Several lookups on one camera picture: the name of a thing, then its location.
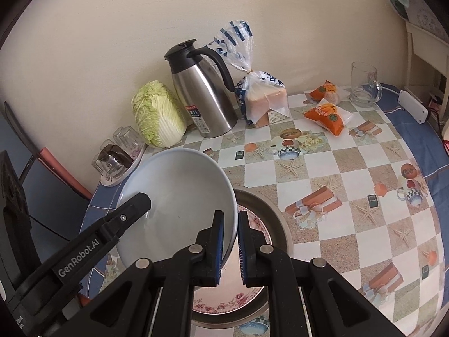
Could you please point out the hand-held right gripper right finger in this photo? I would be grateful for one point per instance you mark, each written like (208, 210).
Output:
(242, 252)

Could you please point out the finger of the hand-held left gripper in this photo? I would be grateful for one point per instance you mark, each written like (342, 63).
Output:
(129, 210)

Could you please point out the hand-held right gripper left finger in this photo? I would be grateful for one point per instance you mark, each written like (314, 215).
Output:
(220, 245)

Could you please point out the stainless steel basin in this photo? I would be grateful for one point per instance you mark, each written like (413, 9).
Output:
(273, 224)

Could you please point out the white bowl with red flowers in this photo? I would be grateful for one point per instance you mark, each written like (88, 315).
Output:
(175, 189)

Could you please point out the round pink floral plate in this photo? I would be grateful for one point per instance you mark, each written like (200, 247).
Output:
(224, 303)

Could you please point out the white oval tray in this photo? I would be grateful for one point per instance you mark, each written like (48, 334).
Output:
(112, 181)

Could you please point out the clear drinking glass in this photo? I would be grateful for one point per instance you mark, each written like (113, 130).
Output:
(135, 138)
(119, 137)
(107, 169)

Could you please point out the dark blue panel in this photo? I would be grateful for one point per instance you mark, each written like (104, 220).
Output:
(45, 196)

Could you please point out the pink board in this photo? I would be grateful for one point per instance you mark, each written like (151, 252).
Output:
(66, 175)

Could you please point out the napa cabbage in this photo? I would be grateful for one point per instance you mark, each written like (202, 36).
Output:
(158, 116)

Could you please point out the stainless steel thermos jug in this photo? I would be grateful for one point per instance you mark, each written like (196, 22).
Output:
(203, 98)

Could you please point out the bagged sliced bread loaf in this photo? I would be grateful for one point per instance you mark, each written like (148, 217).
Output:
(263, 101)

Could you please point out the orange snack packet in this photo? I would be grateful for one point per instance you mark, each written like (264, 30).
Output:
(322, 91)
(328, 117)

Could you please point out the clear glass mug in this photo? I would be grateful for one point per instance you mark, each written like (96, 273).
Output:
(361, 87)

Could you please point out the white power strip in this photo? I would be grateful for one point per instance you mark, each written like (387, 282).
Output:
(412, 107)

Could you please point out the grey patterned cushion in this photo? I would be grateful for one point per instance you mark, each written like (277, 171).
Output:
(428, 17)

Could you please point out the cream wooden furniture frame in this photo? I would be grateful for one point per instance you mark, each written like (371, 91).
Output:
(424, 49)

